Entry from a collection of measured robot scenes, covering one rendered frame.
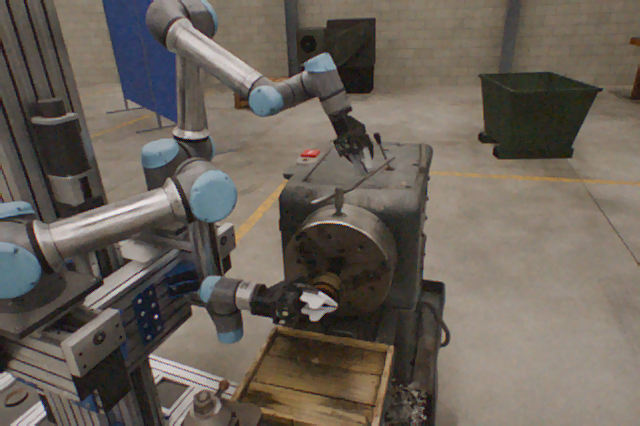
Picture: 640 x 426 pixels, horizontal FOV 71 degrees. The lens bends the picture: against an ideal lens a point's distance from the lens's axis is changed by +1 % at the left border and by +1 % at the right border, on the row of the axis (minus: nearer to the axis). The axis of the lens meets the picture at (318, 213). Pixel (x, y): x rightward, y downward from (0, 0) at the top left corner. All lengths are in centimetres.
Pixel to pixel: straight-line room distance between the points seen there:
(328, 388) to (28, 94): 106
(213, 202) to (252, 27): 1099
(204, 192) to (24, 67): 59
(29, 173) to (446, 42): 1016
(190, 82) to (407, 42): 974
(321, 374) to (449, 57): 1013
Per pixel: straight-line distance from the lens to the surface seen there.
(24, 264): 102
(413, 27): 1100
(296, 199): 138
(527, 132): 570
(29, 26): 140
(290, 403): 118
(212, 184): 101
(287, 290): 114
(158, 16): 133
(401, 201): 132
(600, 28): 1135
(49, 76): 141
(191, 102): 149
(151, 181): 147
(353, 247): 121
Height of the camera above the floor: 176
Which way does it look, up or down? 25 degrees down
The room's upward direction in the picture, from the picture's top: 2 degrees counter-clockwise
